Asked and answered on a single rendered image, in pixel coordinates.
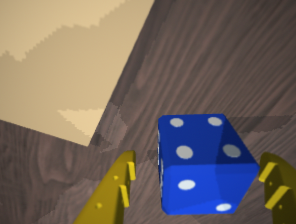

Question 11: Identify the blue die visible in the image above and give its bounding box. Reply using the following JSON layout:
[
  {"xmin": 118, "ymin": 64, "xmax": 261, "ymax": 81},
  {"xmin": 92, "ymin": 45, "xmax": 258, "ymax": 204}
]
[{"xmin": 157, "ymin": 114, "xmax": 260, "ymax": 215}]

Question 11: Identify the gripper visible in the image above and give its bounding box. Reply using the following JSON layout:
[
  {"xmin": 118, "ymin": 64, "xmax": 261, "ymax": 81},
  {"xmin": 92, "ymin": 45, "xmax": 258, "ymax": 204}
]
[{"xmin": 73, "ymin": 150, "xmax": 296, "ymax": 224}]

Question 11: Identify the tan mat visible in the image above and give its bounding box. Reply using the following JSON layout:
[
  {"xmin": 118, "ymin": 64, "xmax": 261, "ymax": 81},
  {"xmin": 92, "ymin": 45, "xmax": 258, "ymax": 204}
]
[{"xmin": 0, "ymin": 0, "xmax": 154, "ymax": 146}]

